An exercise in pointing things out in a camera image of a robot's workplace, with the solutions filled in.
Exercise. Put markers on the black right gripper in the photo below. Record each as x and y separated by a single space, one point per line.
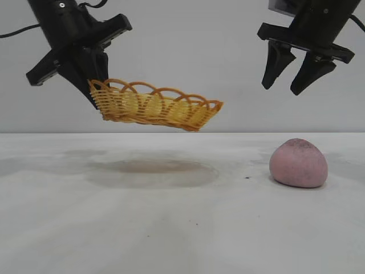
316 27

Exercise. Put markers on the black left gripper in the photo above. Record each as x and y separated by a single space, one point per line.
65 31

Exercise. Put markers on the yellow woven wicker basket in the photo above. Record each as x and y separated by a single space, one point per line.
159 112

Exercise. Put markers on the pink peach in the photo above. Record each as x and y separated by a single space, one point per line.
298 165

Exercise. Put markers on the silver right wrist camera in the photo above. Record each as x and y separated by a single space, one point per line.
280 4

